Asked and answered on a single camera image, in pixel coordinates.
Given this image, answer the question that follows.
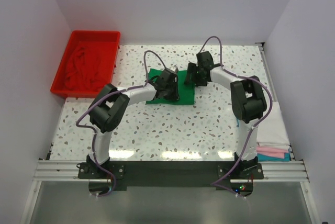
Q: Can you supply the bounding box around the aluminium frame rail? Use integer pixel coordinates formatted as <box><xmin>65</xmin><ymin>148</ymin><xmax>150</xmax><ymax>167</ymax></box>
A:
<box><xmin>33</xmin><ymin>160</ymin><xmax>309</xmax><ymax>182</ymax></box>

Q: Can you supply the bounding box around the red plastic bin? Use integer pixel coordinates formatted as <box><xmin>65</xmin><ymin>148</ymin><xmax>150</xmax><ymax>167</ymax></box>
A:
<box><xmin>50</xmin><ymin>30</ymin><xmax>121</xmax><ymax>98</ymax></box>

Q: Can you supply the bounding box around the pink folded t-shirt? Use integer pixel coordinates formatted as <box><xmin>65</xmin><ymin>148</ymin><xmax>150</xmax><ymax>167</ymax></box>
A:
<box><xmin>256</xmin><ymin>146</ymin><xmax>289</xmax><ymax>159</ymax></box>

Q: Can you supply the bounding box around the green t-shirt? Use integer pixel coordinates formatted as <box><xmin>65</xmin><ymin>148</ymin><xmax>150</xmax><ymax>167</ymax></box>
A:
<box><xmin>146</xmin><ymin>70</ymin><xmax>195</xmax><ymax>105</ymax></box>

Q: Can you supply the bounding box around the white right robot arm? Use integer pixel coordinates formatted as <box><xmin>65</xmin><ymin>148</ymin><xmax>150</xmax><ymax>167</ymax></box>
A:
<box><xmin>184</xmin><ymin>51</ymin><xmax>267</xmax><ymax>161</ymax></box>

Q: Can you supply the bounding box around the teal folded t-shirt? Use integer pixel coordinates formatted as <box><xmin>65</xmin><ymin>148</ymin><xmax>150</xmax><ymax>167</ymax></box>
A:
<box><xmin>234</xmin><ymin>119</ymin><xmax>291</xmax><ymax>162</ymax></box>

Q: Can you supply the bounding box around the white folded t-shirt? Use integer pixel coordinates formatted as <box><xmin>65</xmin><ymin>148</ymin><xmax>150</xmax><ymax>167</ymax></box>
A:
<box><xmin>257</xmin><ymin>102</ymin><xmax>290</xmax><ymax>150</ymax></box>

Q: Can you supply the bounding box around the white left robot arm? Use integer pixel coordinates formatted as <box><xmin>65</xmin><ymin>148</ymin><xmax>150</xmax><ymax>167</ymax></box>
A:
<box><xmin>88</xmin><ymin>68</ymin><xmax>180</xmax><ymax>165</ymax></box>

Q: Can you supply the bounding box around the right side aluminium rail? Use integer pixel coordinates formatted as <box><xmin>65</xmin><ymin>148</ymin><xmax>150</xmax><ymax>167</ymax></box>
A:
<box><xmin>258</xmin><ymin>43</ymin><xmax>294</xmax><ymax>162</ymax></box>

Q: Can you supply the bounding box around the red t-shirt in bin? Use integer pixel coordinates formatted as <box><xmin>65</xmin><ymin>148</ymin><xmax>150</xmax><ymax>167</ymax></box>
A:
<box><xmin>64</xmin><ymin>41</ymin><xmax>119</xmax><ymax>93</ymax></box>

